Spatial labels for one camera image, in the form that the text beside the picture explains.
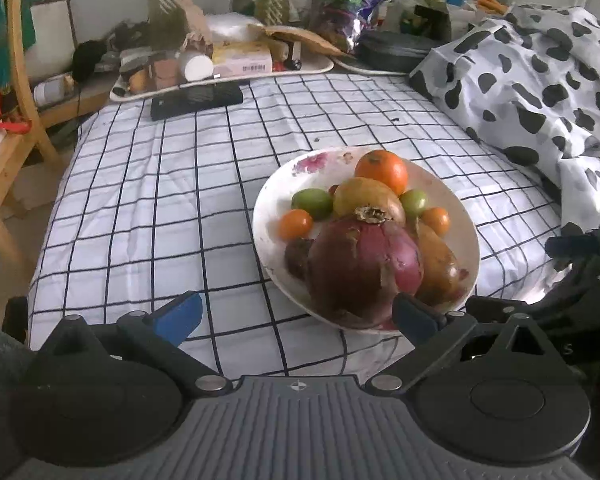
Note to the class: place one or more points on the white cup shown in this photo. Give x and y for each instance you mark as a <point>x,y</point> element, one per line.
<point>196,66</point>

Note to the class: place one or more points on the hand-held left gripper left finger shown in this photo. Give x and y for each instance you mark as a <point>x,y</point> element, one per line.
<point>180,315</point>

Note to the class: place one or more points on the wooden chair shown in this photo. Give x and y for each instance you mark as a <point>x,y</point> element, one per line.
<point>17,85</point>

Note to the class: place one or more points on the cow print blanket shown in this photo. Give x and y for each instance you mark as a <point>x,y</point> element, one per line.
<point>530,75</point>

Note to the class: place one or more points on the purple foil bag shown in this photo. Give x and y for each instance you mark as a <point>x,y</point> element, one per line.
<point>347,5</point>

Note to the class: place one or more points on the white plastic bag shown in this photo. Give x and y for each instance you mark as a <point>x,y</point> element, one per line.
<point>230,27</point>

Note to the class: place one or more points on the white tray under case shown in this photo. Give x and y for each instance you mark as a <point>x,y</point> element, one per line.
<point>350,66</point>

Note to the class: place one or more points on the small green fruit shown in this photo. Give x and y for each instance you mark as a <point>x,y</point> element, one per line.
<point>311,203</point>
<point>414,202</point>

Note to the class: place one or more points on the white floral plate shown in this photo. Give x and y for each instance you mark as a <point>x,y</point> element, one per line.
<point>275,200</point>

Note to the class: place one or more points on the large orange tangerine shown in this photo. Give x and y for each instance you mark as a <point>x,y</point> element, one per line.
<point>381,171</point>

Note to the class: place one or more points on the yellow pink box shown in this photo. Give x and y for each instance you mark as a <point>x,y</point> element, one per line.
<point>242,60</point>

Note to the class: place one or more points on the brown paper bag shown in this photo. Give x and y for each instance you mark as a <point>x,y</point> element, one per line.
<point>300,37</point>

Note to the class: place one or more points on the checked white bedsheet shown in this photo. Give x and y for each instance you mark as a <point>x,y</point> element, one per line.
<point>155,200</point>

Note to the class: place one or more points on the yellow green mango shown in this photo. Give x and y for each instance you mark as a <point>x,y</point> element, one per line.
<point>367,197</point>

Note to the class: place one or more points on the black round object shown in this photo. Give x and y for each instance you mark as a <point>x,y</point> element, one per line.
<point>89,60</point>

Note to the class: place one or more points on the crumpled brown paper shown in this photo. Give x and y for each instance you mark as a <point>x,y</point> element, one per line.
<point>195,25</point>

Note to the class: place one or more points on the red onion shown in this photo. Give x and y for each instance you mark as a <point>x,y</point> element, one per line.
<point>365,265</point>

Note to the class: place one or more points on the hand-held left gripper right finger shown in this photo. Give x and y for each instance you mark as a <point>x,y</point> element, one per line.
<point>415,317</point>

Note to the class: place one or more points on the brown passion fruit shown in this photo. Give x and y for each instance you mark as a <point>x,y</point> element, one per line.
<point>297,259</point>

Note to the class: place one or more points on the long white tray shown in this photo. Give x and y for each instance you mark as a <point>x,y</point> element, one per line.
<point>315,62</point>

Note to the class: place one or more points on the black zip case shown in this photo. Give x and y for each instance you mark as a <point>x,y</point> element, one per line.
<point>395,50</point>

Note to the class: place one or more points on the small orange tomato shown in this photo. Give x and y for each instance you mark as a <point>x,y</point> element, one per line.
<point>295,224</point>
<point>436,220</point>

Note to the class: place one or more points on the small brown box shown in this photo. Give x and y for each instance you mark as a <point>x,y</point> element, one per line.
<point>166,72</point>

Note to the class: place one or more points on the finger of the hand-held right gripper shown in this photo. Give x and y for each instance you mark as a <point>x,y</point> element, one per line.
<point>495,306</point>
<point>562,246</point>

